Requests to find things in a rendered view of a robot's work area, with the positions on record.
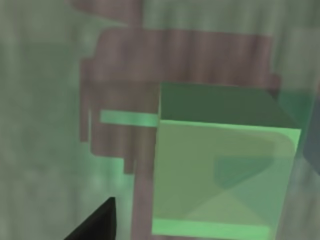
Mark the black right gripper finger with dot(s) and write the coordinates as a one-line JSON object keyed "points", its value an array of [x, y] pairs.
{"points": [[100, 222]]}

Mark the green translucent cube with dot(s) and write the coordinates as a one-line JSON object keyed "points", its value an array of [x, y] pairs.
{"points": [[220, 170]]}

